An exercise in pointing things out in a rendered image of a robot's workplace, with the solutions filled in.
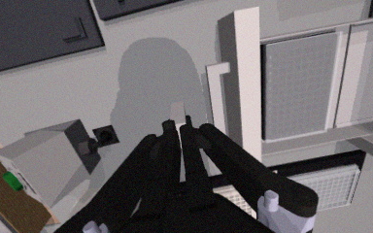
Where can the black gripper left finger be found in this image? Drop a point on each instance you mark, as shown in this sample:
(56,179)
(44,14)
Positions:
(155,166)

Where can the grey bench mat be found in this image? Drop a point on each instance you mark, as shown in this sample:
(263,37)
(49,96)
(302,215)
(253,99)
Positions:
(150,60)

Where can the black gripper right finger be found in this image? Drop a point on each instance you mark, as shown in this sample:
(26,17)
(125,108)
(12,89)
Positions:
(281,204)

